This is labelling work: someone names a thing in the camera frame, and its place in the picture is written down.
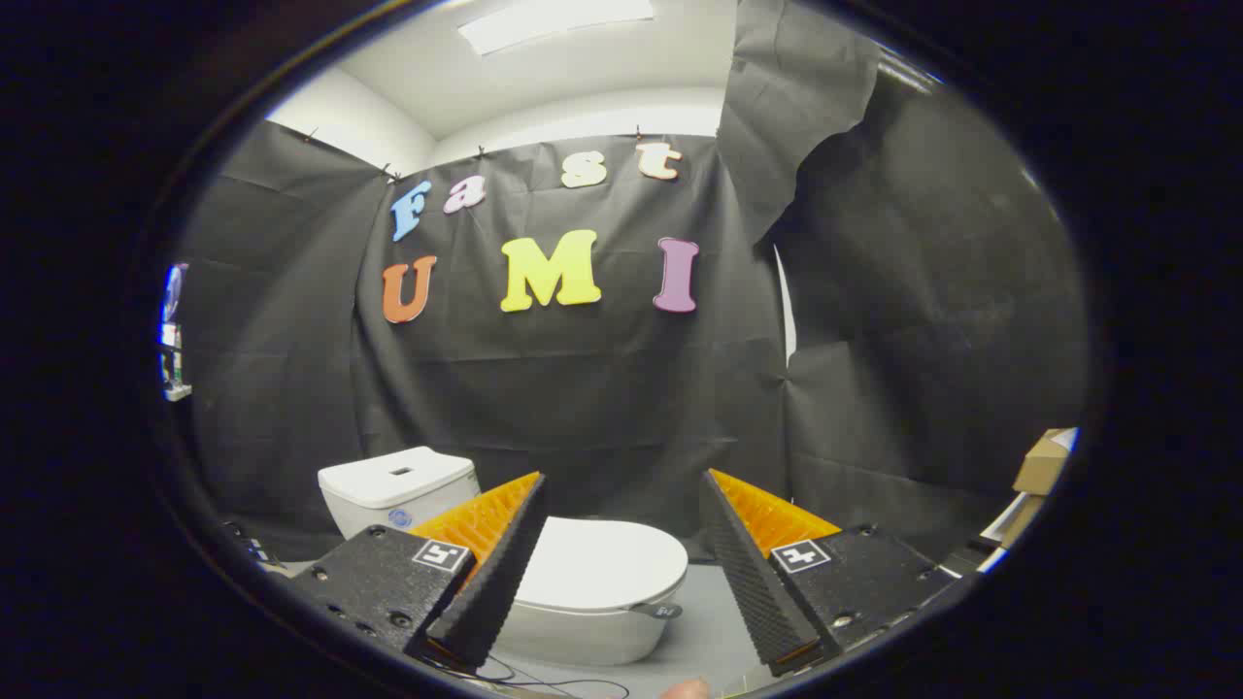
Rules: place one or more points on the black backdrop cloth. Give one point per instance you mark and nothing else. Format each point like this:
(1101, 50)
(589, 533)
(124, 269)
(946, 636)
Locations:
(583, 388)

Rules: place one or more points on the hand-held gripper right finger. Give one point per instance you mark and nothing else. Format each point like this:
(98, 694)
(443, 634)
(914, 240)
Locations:
(748, 582)

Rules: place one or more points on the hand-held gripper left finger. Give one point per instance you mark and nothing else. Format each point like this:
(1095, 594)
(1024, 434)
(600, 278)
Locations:
(486, 602)

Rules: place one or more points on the cardboard box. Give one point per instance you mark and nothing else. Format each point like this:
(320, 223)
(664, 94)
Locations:
(1041, 464)

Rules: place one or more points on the white toilet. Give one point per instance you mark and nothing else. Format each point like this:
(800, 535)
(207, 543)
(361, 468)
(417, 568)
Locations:
(388, 481)

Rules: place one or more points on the white toilet lid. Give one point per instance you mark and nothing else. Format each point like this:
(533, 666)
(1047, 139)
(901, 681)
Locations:
(602, 563)

